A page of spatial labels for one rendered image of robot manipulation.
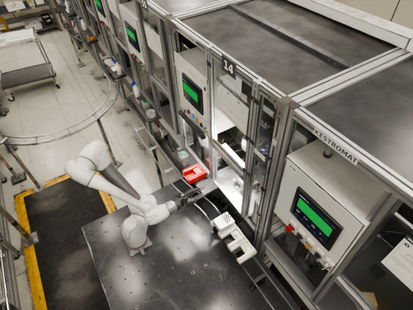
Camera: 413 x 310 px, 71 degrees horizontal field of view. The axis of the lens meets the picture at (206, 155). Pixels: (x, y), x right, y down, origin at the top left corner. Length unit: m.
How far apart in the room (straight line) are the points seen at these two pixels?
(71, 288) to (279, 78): 2.60
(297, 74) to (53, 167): 3.41
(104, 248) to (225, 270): 0.93
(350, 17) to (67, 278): 3.08
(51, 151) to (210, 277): 3.00
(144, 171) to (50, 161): 1.30
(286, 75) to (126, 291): 1.73
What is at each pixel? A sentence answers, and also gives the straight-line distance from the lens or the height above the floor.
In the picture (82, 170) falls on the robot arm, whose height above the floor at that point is 1.44.
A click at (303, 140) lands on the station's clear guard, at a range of 1.28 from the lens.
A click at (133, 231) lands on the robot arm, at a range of 2.16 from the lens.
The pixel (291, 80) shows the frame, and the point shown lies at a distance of 1.43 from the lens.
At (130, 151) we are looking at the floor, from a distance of 4.02.
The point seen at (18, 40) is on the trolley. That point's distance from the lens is 5.37.
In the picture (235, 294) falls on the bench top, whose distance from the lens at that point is 2.18.
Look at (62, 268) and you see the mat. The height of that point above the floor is 0.01.
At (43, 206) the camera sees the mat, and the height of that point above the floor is 0.01.
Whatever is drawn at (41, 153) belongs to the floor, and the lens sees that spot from 4.51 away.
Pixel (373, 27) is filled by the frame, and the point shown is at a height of 2.07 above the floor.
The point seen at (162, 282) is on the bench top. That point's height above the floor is 0.68.
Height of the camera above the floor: 2.76
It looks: 47 degrees down
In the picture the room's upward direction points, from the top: 3 degrees counter-clockwise
